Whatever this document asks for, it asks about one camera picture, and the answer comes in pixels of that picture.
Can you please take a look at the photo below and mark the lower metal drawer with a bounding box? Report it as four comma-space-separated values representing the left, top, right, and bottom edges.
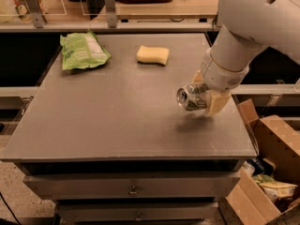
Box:
55, 202, 218, 223

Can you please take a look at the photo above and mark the middle metal bracket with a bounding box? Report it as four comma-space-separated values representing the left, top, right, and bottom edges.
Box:
104, 0, 117, 28

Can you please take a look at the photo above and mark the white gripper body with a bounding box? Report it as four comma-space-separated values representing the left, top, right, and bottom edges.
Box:
200, 49, 249, 91

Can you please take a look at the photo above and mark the metal drawer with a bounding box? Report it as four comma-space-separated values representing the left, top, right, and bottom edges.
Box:
55, 202, 218, 223
23, 172, 240, 200

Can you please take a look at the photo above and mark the upper metal drawer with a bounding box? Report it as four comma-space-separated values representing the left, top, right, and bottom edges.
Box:
23, 172, 240, 200

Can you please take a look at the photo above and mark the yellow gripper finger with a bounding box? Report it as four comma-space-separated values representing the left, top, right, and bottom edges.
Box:
192, 70, 203, 83
203, 89, 231, 117

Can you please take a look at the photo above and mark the green chip bag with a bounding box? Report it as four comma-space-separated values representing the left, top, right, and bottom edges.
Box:
60, 30, 112, 70

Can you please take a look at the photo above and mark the cardboard box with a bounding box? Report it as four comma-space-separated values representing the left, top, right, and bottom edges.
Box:
226, 99, 300, 225

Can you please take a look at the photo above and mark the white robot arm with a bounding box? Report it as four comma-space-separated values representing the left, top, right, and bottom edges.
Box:
194, 0, 300, 117

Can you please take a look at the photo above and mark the left metal bracket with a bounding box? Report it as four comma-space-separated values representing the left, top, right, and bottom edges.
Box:
25, 0, 46, 28

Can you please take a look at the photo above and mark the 7up soda can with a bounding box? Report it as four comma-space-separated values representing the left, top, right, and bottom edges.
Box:
176, 82, 208, 112

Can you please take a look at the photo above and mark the yellow sponge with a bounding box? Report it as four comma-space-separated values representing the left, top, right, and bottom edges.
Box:
136, 46, 170, 66

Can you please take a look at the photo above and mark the snack packet in box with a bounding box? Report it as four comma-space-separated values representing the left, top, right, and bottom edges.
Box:
252, 174, 297, 203

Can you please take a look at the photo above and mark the metal bracket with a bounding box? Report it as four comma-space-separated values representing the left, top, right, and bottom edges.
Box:
104, 0, 117, 28
25, 0, 46, 28

